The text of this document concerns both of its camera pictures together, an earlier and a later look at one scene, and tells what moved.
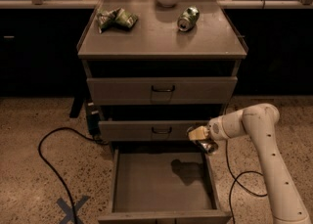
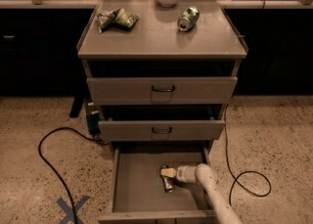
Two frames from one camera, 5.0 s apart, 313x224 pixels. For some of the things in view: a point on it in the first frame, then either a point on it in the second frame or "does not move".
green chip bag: x=112 y=18 does not move
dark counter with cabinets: x=39 y=42 does not move
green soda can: x=188 y=19 does not move
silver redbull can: x=208 y=145 to x=168 y=182
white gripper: x=215 y=129 to x=181 y=173
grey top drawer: x=161 y=89 does not move
